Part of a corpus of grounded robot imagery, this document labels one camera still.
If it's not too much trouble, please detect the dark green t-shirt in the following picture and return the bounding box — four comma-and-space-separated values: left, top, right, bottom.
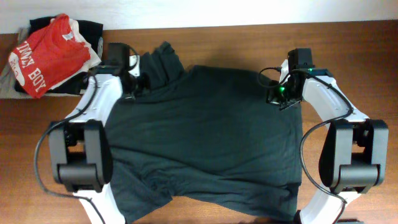
105, 43, 302, 222

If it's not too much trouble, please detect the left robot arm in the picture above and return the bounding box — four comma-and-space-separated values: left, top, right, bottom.
43, 43, 143, 223

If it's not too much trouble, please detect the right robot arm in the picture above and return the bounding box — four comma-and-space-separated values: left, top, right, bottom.
266, 48, 389, 224

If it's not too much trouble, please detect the red folded t-shirt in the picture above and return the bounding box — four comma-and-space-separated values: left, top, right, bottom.
8, 13, 91, 99

